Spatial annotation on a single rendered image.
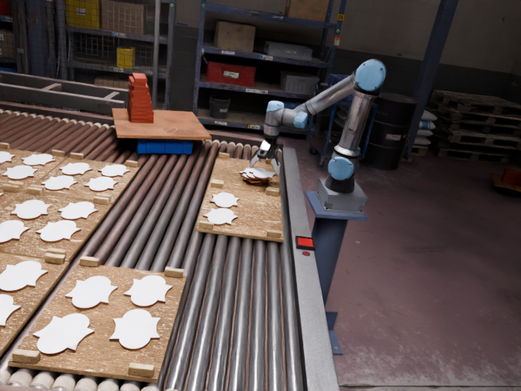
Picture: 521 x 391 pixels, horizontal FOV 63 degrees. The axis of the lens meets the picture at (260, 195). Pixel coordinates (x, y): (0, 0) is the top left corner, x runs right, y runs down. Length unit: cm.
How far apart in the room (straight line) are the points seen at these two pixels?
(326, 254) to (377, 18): 514
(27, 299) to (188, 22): 552
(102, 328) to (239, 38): 509
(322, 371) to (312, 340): 11
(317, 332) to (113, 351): 57
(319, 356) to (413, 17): 634
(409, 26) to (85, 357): 662
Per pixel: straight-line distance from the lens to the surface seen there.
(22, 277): 144
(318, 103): 207
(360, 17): 689
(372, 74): 186
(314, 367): 123
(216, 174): 217
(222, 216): 175
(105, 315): 128
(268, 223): 177
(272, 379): 117
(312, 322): 135
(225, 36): 594
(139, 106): 250
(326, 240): 224
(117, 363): 115
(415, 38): 725
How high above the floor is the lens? 178
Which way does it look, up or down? 25 degrees down
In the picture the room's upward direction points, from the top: 9 degrees clockwise
